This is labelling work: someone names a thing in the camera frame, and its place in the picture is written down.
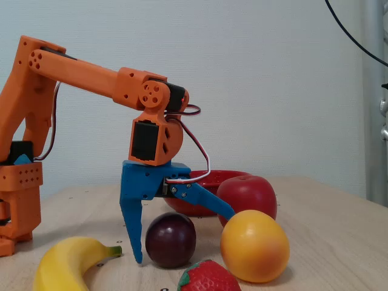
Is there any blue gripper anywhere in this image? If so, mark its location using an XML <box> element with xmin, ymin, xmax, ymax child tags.
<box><xmin>119</xmin><ymin>159</ymin><xmax>236</xmax><ymax>264</ymax></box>

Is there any dark purple plum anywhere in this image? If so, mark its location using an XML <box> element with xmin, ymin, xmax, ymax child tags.
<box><xmin>145</xmin><ymin>212</ymin><xmax>197</xmax><ymax>269</ymax></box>

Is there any red speckled bowl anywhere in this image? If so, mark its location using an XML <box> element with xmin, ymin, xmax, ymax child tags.
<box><xmin>163</xmin><ymin>170</ymin><xmax>253</xmax><ymax>217</ymax></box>

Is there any red strawberry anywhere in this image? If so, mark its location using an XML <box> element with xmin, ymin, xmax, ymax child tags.
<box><xmin>176</xmin><ymin>259</ymin><xmax>243</xmax><ymax>291</ymax></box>

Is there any red apple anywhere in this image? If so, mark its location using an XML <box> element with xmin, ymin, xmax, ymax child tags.
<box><xmin>216</xmin><ymin>175</ymin><xmax>278</xmax><ymax>229</ymax></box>

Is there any orange yellow round fruit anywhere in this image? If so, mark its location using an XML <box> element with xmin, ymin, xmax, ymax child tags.
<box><xmin>219</xmin><ymin>209</ymin><xmax>290</xmax><ymax>284</ymax></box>

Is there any yellow banana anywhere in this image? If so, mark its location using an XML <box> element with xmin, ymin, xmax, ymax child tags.
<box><xmin>32</xmin><ymin>236</ymin><xmax>123</xmax><ymax>291</ymax></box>

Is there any grey metal pole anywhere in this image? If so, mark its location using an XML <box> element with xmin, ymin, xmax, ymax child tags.
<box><xmin>361</xmin><ymin>0</ymin><xmax>388</xmax><ymax>209</ymax></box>

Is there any red white black servo cable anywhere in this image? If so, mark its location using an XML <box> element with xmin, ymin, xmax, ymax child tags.
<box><xmin>32</xmin><ymin>81</ymin><xmax>62</xmax><ymax>162</ymax></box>
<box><xmin>166</xmin><ymin>104</ymin><xmax>212</xmax><ymax>184</ymax></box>

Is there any thin black hanging cable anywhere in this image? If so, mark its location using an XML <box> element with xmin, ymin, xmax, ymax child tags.
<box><xmin>324</xmin><ymin>0</ymin><xmax>388</xmax><ymax>67</ymax></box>

